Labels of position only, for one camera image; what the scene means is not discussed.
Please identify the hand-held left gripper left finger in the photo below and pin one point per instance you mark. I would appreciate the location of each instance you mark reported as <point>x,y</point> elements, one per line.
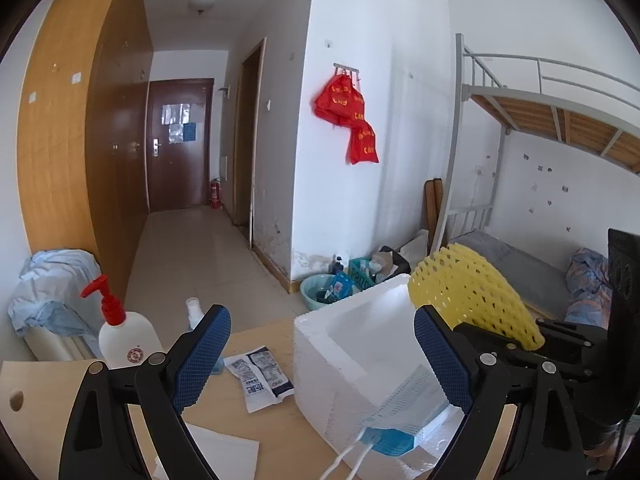
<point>200,355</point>

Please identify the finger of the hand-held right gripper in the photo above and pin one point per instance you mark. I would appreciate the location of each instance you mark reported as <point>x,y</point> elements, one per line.
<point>570,329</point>
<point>520,352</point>

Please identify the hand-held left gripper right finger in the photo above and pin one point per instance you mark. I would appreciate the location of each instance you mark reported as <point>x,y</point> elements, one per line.
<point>444,360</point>

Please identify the blue face mask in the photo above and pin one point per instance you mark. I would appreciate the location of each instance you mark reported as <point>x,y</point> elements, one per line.
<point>400,410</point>

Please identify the yellow foam fruit net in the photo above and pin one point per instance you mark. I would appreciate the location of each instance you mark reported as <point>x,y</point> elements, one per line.
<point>465,280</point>

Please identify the white foam box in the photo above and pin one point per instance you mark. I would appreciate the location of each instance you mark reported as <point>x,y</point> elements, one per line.
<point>325,365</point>

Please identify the clear blue spray bottle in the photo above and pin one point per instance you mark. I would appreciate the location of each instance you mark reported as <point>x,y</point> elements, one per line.
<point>194,311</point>

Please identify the crumpled patterned clothes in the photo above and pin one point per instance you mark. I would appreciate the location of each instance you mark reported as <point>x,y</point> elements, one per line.
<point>587,285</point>

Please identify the white wet wipe packet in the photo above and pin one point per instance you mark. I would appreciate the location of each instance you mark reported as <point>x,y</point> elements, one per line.
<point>272,367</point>
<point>252,385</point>

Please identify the white red-pump lotion bottle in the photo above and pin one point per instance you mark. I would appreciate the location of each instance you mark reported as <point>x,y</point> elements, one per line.
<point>127,335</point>

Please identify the grey mattress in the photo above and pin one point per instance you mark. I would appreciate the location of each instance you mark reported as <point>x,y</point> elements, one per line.
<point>520,265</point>

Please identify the white paper tissue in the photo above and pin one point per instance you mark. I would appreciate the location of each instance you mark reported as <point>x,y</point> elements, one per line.
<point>220,452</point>

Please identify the black bag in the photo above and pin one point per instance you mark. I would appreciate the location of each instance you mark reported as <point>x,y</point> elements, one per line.
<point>397,257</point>

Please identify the teal plastic basket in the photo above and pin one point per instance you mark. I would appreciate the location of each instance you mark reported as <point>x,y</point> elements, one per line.
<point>361,275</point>

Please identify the blue packet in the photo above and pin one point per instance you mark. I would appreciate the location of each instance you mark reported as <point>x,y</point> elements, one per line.
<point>344,287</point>

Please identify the green plastic basin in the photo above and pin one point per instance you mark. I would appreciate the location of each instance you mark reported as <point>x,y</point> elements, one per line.
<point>312,292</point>

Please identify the dark pump bottle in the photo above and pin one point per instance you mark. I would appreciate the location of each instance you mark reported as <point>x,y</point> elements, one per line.
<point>339,266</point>

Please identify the brown wooden boards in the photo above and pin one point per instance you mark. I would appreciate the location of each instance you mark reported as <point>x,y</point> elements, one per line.
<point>432,205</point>

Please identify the red fire extinguisher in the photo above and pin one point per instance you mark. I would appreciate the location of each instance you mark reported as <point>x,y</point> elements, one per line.
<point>215,195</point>

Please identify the pale blue cloth pile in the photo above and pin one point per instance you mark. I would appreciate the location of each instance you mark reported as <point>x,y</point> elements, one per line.
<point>50,285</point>

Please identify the dark brown door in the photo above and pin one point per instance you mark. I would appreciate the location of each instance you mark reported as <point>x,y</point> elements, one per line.
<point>175,175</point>

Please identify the red printed bag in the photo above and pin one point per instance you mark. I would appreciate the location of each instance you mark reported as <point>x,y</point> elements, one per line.
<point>337,100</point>
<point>364,142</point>

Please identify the door notice papers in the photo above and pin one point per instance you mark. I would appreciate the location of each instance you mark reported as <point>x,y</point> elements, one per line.
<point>177,122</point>

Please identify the wooden wardrobe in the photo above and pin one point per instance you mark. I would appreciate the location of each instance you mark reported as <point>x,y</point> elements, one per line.
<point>75,135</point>

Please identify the round ceiling lamp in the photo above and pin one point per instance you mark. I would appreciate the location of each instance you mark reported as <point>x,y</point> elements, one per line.
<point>201,4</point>

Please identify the wooden side door frame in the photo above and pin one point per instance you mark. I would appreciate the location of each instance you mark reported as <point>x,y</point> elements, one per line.
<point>245,150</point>

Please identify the grey metal bunk bed frame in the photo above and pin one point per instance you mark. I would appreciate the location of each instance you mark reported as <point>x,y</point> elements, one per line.
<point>550,115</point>

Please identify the metal wall hook rack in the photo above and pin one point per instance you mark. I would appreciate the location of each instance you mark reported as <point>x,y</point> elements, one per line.
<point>347,67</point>

